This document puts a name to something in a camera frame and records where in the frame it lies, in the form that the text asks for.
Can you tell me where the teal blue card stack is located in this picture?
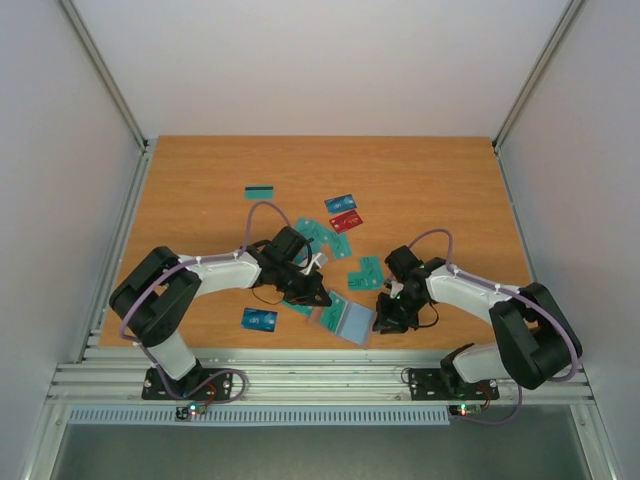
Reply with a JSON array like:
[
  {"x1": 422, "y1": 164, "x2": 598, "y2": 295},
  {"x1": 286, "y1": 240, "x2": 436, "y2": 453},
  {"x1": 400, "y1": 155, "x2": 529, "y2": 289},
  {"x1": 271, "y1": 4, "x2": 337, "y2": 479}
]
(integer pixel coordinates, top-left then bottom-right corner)
[{"x1": 318, "y1": 291, "x2": 349, "y2": 334}]

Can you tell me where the left circuit board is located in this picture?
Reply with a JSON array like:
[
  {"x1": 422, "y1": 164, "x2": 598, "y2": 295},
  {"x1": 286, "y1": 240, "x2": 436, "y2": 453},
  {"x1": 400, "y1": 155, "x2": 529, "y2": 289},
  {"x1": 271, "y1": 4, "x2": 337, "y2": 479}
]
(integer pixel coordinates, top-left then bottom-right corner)
[{"x1": 175, "y1": 404, "x2": 208, "y2": 421}]

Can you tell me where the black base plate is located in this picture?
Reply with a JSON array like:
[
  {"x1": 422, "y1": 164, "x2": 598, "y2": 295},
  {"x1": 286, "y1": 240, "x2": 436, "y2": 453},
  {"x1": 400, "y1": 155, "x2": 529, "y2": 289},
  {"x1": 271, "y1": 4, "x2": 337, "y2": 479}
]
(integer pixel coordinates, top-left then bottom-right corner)
[
  {"x1": 141, "y1": 368, "x2": 233, "y2": 401},
  {"x1": 401, "y1": 368, "x2": 500, "y2": 401}
]

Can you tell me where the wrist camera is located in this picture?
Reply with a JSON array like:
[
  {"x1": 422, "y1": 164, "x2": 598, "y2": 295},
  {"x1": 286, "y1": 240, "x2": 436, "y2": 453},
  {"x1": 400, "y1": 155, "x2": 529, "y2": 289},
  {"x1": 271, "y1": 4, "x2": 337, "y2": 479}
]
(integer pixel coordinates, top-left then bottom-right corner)
[
  {"x1": 384, "y1": 279, "x2": 404, "y2": 298},
  {"x1": 300, "y1": 252, "x2": 328, "y2": 276}
]

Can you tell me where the right circuit board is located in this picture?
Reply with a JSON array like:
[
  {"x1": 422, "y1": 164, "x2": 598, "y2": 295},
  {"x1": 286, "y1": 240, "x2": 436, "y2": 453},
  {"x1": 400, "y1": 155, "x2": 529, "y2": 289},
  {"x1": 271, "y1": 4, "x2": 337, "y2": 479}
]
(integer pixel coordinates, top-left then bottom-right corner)
[{"x1": 449, "y1": 403, "x2": 488, "y2": 417}]

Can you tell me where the aluminium frame post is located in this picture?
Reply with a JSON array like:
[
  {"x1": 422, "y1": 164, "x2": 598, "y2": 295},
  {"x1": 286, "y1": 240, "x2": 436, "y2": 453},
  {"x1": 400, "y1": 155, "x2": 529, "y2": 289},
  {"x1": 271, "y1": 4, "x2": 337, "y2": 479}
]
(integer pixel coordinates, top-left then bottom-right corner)
[
  {"x1": 58, "y1": 0, "x2": 151, "y2": 151},
  {"x1": 490, "y1": 0, "x2": 587, "y2": 151}
]

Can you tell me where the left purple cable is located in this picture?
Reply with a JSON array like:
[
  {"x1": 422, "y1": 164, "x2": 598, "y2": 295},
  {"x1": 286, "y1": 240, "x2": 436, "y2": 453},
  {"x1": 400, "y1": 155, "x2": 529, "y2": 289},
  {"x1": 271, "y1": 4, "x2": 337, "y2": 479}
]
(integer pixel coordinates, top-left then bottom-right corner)
[{"x1": 119, "y1": 201, "x2": 291, "y2": 401}]

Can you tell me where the grey slotted cable duct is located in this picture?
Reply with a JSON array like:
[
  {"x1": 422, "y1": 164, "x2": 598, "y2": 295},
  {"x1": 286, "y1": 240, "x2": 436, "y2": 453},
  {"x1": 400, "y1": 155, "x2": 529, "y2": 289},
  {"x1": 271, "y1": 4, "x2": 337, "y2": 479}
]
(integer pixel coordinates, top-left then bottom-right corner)
[{"x1": 68, "y1": 405, "x2": 450, "y2": 427}]

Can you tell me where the red card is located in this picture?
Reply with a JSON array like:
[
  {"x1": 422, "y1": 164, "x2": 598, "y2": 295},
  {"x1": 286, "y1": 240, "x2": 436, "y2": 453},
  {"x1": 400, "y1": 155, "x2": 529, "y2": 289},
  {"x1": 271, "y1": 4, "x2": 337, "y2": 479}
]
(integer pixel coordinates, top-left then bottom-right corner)
[{"x1": 329, "y1": 210, "x2": 363, "y2": 234}]

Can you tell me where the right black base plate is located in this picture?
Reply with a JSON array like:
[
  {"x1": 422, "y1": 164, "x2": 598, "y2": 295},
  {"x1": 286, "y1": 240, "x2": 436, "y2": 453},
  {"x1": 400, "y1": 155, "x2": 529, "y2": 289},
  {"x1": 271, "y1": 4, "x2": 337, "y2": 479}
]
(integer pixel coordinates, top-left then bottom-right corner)
[{"x1": 401, "y1": 368, "x2": 500, "y2": 401}]

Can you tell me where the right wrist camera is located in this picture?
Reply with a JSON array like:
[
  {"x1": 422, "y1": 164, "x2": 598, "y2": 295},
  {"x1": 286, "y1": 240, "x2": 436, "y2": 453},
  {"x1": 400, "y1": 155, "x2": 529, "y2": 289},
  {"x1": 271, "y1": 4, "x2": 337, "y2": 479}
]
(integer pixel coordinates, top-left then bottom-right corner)
[{"x1": 384, "y1": 279, "x2": 404, "y2": 298}]

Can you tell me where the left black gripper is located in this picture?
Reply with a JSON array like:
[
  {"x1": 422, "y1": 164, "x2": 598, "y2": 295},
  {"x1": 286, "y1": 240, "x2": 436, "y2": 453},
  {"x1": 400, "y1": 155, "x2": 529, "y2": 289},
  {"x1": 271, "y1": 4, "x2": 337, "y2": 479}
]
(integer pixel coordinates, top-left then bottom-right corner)
[{"x1": 275, "y1": 262, "x2": 332, "y2": 307}]

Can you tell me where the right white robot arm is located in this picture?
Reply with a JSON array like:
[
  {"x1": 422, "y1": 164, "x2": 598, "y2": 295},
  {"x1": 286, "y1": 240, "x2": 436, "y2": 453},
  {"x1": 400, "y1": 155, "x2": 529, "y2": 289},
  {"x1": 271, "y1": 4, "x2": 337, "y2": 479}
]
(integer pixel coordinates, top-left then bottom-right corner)
[{"x1": 373, "y1": 246, "x2": 583, "y2": 397}]

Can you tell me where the circuit board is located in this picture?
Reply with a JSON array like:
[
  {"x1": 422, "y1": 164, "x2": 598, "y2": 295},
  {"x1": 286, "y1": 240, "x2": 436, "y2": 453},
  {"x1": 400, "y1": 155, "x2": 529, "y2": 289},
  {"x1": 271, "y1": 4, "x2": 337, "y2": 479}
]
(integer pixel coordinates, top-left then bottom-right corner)
[
  {"x1": 449, "y1": 403, "x2": 488, "y2": 417},
  {"x1": 175, "y1": 404, "x2": 208, "y2": 421}
]

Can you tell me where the teal vip card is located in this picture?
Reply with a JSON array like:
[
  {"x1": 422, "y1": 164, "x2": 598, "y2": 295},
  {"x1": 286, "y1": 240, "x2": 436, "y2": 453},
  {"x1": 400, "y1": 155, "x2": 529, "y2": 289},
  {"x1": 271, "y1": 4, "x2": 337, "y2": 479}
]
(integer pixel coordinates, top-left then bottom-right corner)
[
  {"x1": 328, "y1": 232, "x2": 352, "y2": 260},
  {"x1": 360, "y1": 256, "x2": 385, "y2": 290},
  {"x1": 282, "y1": 301, "x2": 313, "y2": 317}
]

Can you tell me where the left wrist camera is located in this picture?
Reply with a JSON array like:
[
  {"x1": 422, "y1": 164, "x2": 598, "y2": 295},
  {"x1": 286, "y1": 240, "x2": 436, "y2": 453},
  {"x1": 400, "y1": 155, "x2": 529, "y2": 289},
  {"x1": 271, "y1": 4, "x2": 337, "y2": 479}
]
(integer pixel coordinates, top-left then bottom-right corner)
[{"x1": 300, "y1": 252, "x2": 328, "y2": 276}]

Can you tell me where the right aluminium frame post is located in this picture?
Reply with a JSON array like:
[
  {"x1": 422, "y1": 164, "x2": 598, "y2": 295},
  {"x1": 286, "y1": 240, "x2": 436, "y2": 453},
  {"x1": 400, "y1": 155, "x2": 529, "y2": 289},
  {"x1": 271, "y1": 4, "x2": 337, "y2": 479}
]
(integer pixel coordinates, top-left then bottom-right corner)
[{"x1": 490, "y1": 0, "x2": 587, "y2": 151}]

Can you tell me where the left aluminium frame post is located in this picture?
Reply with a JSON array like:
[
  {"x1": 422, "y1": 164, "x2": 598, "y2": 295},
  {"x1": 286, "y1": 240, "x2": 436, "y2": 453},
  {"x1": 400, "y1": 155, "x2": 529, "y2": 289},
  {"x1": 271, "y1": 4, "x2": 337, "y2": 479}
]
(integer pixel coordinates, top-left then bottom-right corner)
[{"x1": 58, "y1": 0, "x2": 151, "y2": 151}]

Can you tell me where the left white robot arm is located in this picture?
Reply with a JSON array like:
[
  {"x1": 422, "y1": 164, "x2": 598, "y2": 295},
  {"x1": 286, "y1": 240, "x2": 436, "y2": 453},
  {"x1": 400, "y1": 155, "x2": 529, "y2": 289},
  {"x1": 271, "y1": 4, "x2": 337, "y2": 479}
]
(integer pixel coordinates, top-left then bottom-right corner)
[{"x1": 109, "y1": 226, "x2": 332, "y2": 398}]

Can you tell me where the aluminium front rail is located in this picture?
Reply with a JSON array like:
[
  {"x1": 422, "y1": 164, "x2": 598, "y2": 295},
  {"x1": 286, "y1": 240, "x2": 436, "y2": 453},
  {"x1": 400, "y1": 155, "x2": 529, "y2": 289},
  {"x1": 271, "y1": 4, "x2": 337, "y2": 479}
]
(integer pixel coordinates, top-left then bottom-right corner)
[{"x1": 47, "y1": 348, "x2": 594, "y2": 407}]

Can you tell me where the teal card with magnetic stripe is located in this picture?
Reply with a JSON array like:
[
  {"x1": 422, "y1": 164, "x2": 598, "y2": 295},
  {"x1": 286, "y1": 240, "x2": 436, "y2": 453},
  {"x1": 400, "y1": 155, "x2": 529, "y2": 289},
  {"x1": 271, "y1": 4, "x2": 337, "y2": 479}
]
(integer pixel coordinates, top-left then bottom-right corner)
[{"x1": 244, "y1": 185, "x2": 274, "y2": 201}]

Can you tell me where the blue card top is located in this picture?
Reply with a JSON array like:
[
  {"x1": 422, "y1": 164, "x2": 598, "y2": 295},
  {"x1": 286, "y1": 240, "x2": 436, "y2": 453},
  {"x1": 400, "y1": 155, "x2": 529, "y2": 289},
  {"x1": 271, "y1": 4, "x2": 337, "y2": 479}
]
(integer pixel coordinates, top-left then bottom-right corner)
[{"x1": 325, "y1": 194, "x2": 357, "y2": 215}]

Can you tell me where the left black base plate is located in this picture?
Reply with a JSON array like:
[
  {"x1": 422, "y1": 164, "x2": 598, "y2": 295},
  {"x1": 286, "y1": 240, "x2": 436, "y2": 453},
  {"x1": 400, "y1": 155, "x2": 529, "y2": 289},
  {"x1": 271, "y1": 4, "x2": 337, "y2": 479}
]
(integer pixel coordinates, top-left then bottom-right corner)
[{"x1": 141, "y1": 368, "x2": 233, "y2": 401}]

